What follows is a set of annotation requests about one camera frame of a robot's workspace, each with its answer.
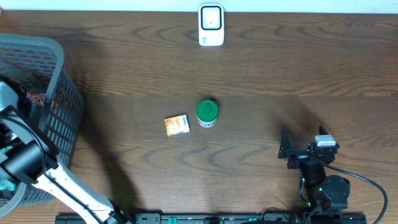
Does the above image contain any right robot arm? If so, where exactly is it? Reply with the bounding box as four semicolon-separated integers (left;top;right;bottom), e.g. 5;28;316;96
278;126;351;223

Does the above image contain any orange snack box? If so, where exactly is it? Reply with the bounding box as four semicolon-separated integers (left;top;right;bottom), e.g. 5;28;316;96
164;114;190;136

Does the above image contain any green lidded jar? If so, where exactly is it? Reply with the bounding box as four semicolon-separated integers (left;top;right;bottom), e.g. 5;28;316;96
197;100;219;128

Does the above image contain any white barcode scanner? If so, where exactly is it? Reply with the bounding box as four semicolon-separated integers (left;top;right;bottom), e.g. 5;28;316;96
198;3;225;47

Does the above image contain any red Top chocolate bar wrapper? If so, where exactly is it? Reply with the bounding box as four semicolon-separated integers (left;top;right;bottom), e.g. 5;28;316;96
26;92;47;106

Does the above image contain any grey plastic mesh basket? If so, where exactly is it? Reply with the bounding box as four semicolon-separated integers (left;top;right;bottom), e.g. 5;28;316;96
0;33;85;208

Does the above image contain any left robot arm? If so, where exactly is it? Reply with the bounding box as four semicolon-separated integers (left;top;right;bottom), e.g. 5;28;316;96
1;76;134;224

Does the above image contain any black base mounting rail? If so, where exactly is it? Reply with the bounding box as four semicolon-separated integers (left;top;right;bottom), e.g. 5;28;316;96
55;212;368;224

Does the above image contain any light blue tissue packet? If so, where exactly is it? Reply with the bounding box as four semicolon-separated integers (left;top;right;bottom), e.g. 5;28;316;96
1;146;16;191

